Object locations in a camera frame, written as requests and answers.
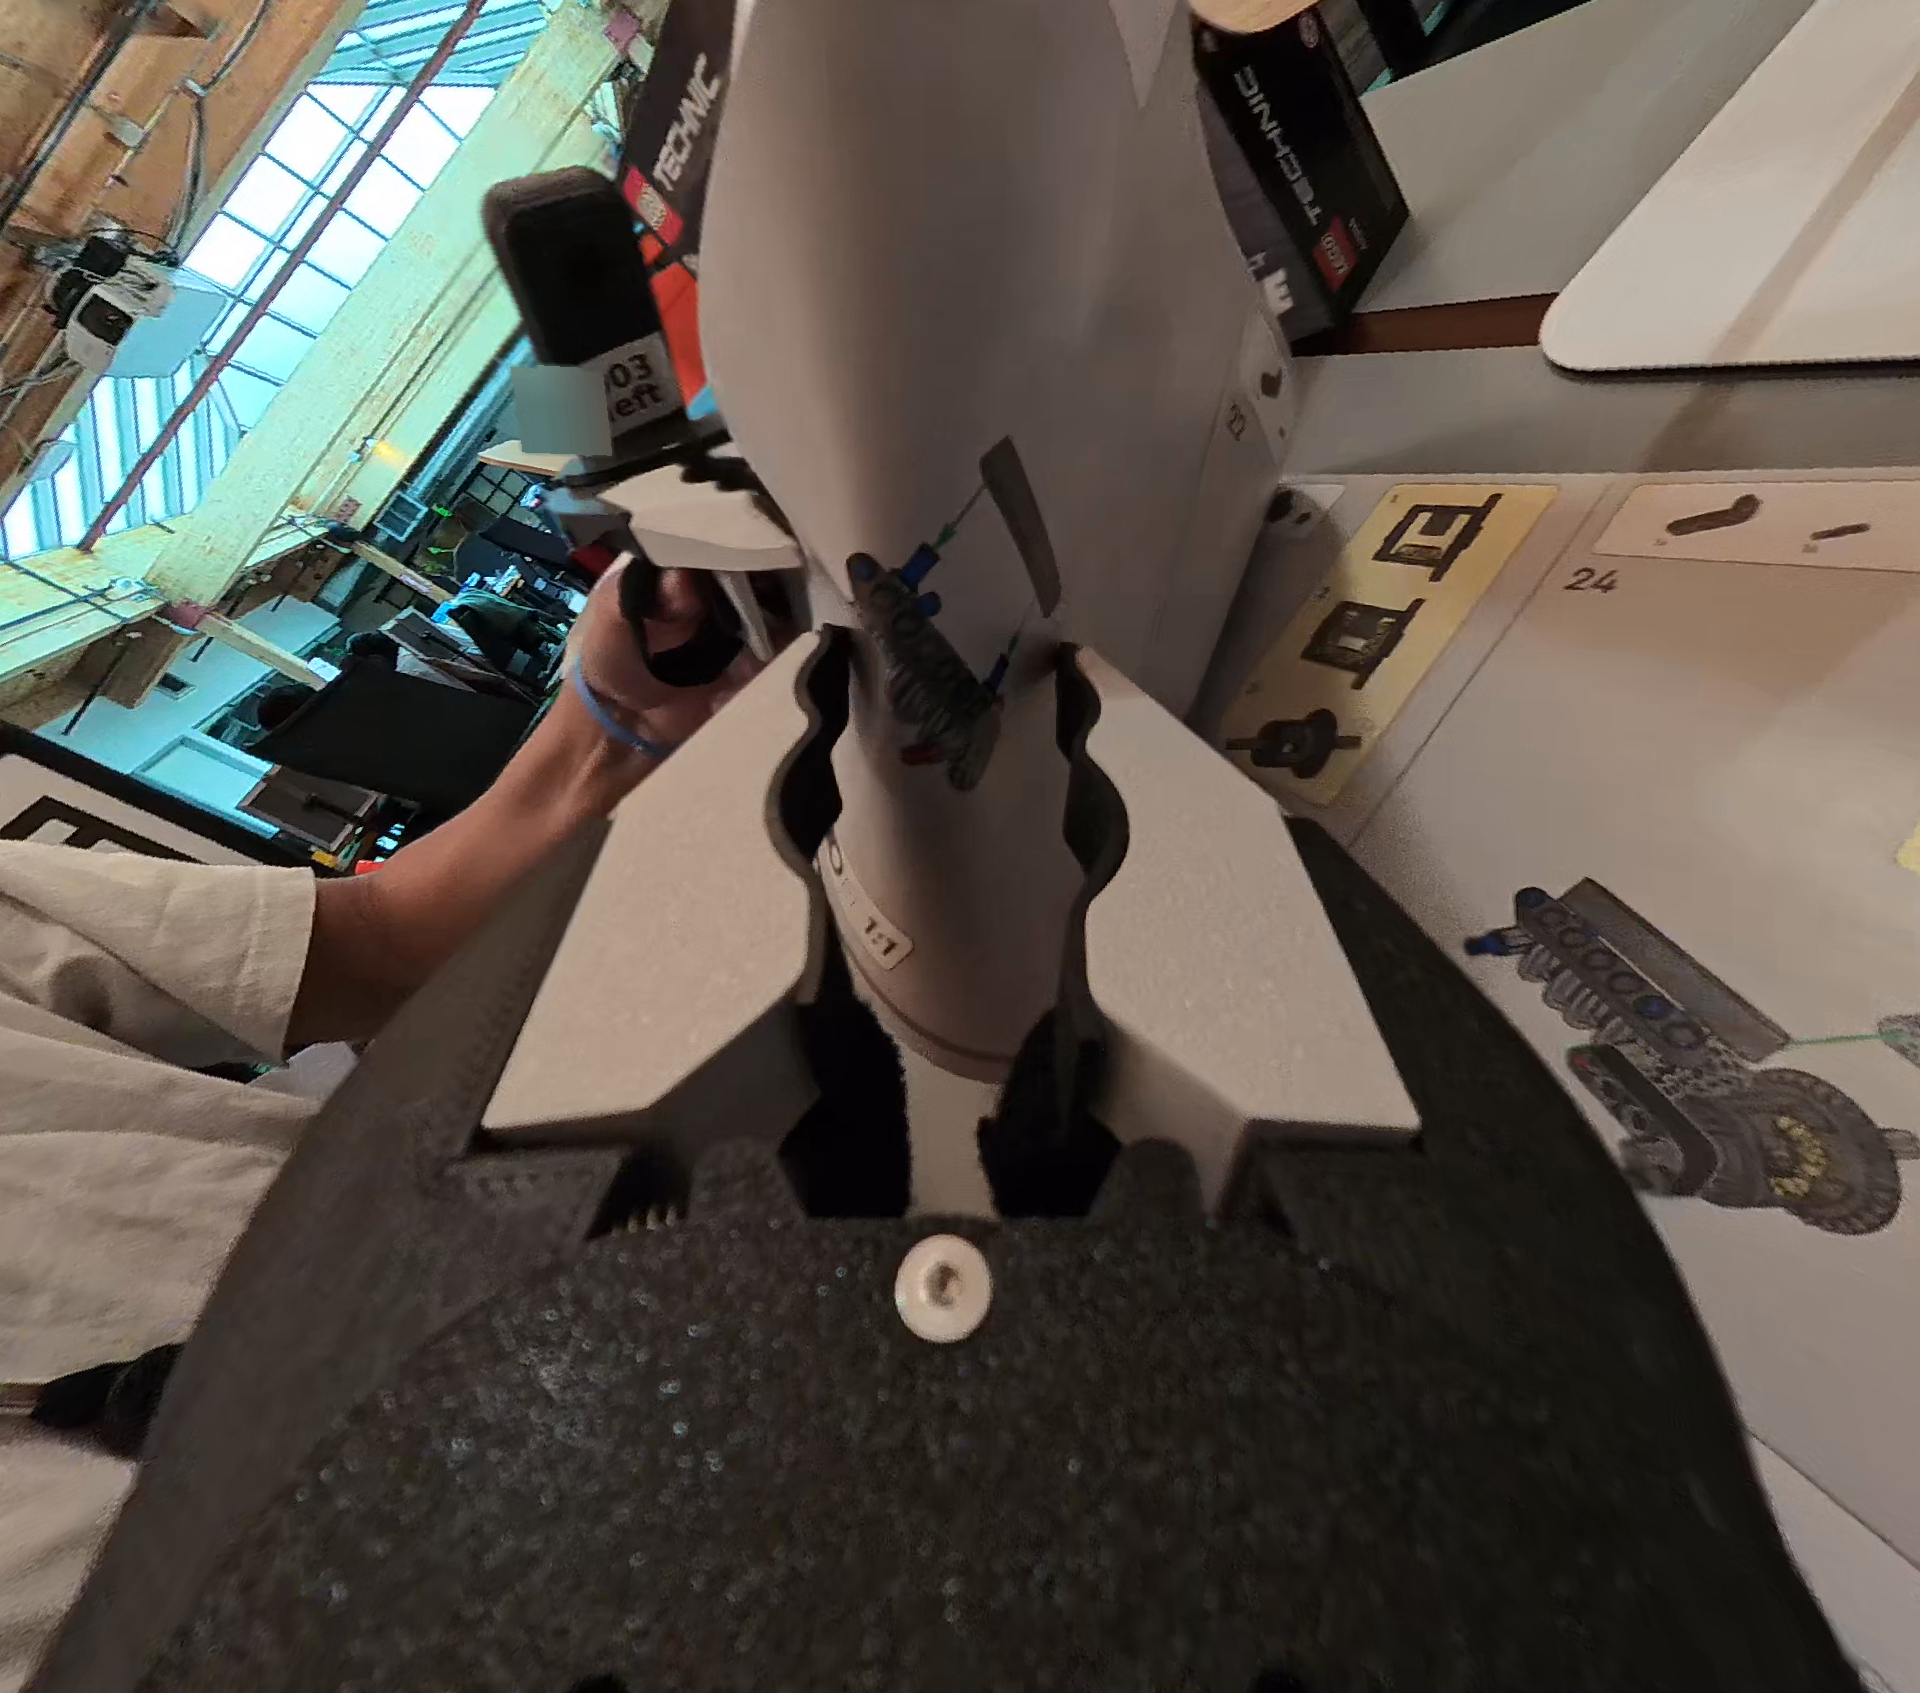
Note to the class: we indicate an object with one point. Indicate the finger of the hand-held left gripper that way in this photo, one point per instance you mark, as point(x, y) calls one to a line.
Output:
point(706, 534)

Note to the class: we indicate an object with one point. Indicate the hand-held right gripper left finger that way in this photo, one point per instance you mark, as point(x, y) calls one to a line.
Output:
point(661, 974)

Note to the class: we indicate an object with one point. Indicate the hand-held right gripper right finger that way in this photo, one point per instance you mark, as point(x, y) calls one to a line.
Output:
point(1249, 974)

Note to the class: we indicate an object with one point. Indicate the lego instruction booklet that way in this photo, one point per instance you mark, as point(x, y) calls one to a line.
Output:
point(960, 225)

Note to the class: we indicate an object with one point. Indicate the person's left forearm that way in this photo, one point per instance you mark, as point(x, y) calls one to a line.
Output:
point(452, 880)

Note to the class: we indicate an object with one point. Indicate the yellow car lego box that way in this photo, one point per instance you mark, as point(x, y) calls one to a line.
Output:
point(1307, 193)

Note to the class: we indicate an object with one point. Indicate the person's left hand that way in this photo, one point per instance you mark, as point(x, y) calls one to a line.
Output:
point(601, 632)

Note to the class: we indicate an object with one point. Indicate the blue rubber wristband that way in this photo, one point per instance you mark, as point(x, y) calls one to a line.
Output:
point(614, 715)

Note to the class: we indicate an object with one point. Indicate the white stand with flat base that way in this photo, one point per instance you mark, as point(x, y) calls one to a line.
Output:
point(1743, 225)

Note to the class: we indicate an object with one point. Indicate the white ceiling security camera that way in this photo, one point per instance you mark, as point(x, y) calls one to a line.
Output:
point(104, 289)

